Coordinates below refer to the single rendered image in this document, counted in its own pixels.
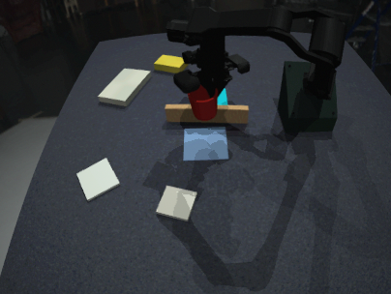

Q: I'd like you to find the yellow block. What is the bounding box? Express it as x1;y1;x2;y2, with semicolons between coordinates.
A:
154;55;187;74

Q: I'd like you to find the tan wooden bar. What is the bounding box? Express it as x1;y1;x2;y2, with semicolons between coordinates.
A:
165;104;249;124

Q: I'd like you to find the pale cream flat block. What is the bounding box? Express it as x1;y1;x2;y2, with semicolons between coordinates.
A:
98;69;152;106

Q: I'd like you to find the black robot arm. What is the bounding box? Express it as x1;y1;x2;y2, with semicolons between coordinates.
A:
166;5;347;101

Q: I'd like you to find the pale cream flat square tile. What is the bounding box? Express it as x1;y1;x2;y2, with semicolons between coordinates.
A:
157;186;197;221

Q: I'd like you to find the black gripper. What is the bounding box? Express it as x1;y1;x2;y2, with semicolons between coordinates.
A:
173;48;250;98

